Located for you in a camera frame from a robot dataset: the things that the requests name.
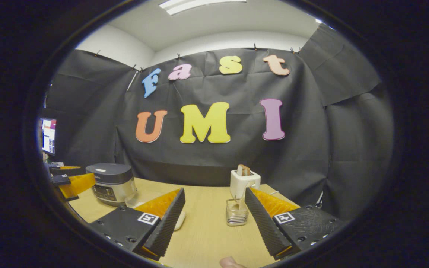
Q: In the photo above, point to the ceiling light panel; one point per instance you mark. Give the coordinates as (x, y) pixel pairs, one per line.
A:
(199, 5)

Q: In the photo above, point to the white toaster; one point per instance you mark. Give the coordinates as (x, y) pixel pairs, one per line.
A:
(238, 184)

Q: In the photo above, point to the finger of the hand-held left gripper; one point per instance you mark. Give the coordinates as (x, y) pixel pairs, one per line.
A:
(65, 171)
(78, 184)

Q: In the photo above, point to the dark grey rice cooker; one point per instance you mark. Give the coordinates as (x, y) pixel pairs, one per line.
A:
(110, 178)

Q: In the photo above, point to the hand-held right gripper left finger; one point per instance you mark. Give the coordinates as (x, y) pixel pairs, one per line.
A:
(164, 227)

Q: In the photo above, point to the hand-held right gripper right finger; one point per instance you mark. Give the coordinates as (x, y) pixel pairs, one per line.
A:
(264, 227)

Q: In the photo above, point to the toast bread slice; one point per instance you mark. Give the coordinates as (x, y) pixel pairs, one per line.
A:
(246, 171)
(240, 170)

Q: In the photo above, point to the black backdrop cloth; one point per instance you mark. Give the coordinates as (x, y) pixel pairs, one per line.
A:
(292, 156)

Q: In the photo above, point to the computer monitor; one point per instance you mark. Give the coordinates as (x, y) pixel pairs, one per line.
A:
(48, 136)

